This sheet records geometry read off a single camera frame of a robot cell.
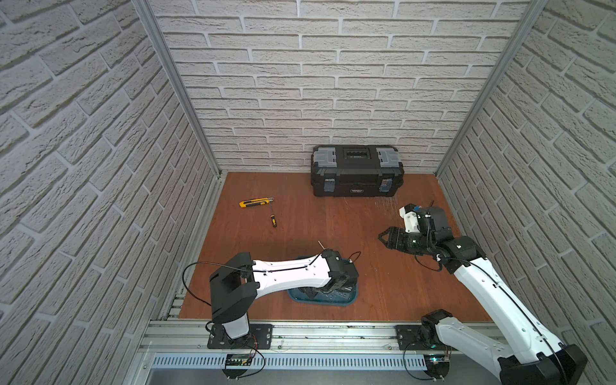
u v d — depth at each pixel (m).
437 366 0.70
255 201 1.08
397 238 0.65
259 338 0.73
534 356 0.38
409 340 0.73
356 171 0.97
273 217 1.03
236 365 0.71
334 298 0.81
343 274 0.55
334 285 0.55
